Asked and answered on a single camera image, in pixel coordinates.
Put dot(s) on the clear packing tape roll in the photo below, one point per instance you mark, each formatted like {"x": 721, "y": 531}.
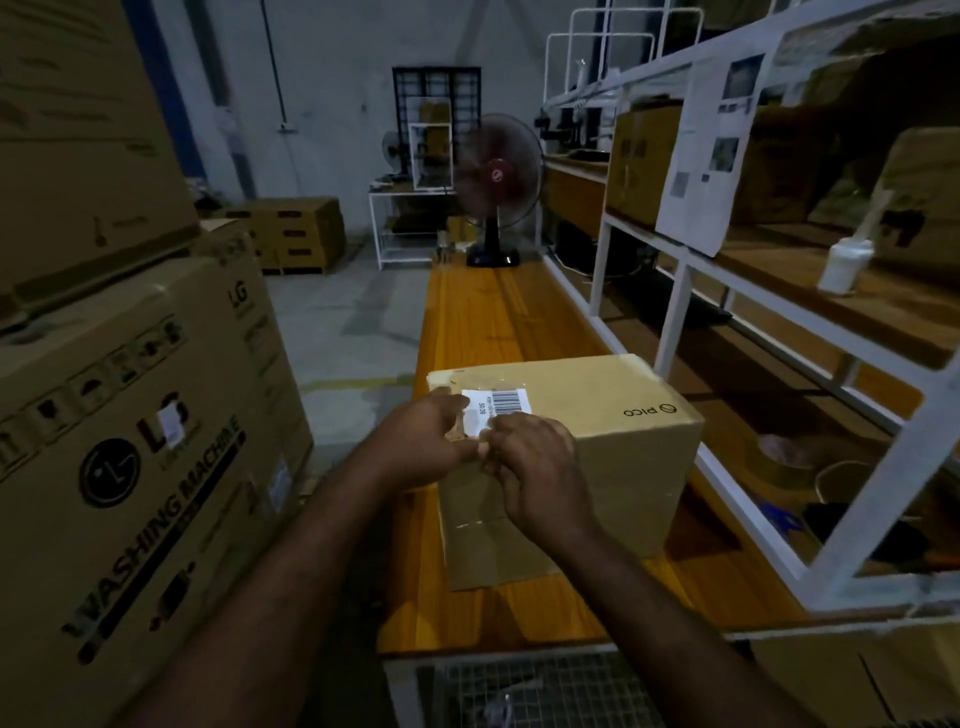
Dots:
{"x": 840, "y": 480}

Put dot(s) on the person's right hand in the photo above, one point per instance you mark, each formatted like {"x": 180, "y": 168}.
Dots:
{"x": 544, "y": 480}

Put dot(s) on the red and black pedestal fan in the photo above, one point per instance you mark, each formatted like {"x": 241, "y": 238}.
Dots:
{"x": 496, "y": 176}

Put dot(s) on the white barcode label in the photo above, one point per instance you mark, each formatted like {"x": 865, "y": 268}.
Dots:
{"x": 502, "y": 401}

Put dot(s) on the torn brown cardboard box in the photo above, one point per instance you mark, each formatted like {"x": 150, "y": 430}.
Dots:
{"x": 919, "y": 202}

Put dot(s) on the white plastic glue bottle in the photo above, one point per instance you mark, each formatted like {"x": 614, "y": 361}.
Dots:
{"x": 844, "y": 266}

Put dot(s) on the white rectangular frame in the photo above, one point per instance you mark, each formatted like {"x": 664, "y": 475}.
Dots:
{"x": 412, "y": 157}

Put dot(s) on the person's left fingers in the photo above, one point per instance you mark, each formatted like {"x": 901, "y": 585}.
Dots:
{"x": 459, "y": 435}

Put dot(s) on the large printed washing machine carton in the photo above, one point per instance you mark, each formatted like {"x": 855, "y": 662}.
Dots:
{"x": 135, "y": 487}

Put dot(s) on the small brown cardboard box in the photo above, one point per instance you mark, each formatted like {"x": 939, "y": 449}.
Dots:
{"x": 630, "y": 457}

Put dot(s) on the black window grille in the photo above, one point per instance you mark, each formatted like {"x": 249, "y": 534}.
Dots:
{"x": 457, "y": 86}

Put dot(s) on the large plain cardboard carton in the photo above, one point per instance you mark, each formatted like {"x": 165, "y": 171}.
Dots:
{"x": 75, "y": 135}

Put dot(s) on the person's right forearm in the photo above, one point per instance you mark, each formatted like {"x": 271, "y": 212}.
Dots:
{"x": 660, "y": 637}

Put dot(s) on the stack of low cardboard boxes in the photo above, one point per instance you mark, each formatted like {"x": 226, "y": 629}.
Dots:
{"x": 296, "y": 232}

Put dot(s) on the white metal shelf rack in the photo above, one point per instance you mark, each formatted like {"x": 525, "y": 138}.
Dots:
{"x": 675, "y": 315}

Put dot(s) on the person's right fingers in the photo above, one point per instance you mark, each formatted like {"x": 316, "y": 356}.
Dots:
{"x": 504, "y": 442}

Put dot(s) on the white metal side table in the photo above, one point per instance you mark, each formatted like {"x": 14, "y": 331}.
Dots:
{"x": 401, "y": 225}

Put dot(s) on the white printed paper sheet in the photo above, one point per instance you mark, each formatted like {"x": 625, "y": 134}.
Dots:
{"x": 709, "y": 157}

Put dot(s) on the person's left forearm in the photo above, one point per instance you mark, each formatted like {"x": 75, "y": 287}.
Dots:
{"x": 300, "y": 600}

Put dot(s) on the person's left hand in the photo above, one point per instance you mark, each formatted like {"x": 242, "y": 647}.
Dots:
{"x": 420, "y": 442}

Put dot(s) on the small dark desk fan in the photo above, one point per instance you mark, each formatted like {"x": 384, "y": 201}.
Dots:
{"x": 391, "y": 150}

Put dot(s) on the brown packing tape roll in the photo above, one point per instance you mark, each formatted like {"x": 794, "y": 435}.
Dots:
{"x": 784, "y": 454}

